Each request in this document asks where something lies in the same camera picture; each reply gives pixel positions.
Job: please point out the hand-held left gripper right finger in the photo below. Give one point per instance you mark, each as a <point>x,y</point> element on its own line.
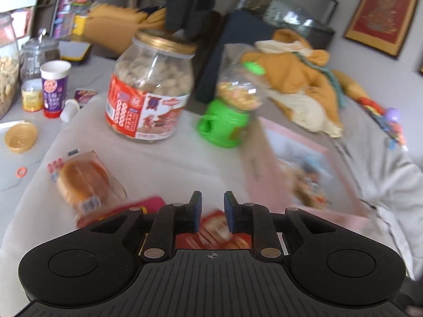
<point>229,211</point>

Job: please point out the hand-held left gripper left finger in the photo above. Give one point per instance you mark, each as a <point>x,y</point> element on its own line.
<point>196,211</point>

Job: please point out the pink cardboard box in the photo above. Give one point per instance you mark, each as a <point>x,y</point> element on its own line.
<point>261,175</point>

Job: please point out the clear bread packet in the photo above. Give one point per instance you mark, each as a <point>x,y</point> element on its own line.
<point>82,178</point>

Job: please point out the white tablecloth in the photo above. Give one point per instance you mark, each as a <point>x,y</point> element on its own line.
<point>158,171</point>

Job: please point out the green candy dispenser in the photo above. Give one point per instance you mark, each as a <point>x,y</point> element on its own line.
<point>224,125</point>

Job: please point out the orange red snack packet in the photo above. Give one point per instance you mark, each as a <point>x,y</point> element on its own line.
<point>315,198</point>

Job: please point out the blue clear snack packet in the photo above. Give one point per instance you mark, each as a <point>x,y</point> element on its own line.
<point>309,173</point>

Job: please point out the red label peanut jar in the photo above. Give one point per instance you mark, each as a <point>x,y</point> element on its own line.
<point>148,86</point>

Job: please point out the orange yellow blanket pile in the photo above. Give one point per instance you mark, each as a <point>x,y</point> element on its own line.
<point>297,76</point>

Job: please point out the small white bottle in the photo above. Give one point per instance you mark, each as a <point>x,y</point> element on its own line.
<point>70,110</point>

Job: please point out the blue cabinet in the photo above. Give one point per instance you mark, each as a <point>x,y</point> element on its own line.
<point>231,46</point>

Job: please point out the yellow pillow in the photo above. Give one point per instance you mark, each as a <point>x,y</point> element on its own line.
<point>352,86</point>

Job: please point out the colourful toy pile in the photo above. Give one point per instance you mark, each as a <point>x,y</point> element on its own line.
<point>386,122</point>

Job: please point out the purple white paper cup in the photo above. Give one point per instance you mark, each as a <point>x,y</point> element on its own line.
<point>54,89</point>

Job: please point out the gold jar lid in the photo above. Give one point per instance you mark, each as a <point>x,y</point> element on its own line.
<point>21,137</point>

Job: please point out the small yellow filled jar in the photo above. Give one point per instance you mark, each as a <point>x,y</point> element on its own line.
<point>32,97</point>

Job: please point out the yellow rimmed tray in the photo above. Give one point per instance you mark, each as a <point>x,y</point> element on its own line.
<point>74,52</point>

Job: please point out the yellow beanbag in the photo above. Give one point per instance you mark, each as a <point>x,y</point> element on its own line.
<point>115,23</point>

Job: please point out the dark hanging jacket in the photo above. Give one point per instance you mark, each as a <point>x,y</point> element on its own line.
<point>188,3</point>

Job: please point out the glass fish tank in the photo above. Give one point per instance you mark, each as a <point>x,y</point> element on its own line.
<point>284,3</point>

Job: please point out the small glass clamp jar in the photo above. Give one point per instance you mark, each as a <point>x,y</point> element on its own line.
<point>39,56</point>

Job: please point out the large glass peanut jar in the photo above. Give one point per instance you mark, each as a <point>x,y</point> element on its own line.
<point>6,72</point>

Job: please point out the pink capped bottle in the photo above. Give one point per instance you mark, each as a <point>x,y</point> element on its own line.
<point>81,1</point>

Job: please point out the blue capped bottle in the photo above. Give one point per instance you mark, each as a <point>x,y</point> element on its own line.
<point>66,1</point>

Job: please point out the framed wall picture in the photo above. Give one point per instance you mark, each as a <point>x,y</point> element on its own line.
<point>380,10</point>

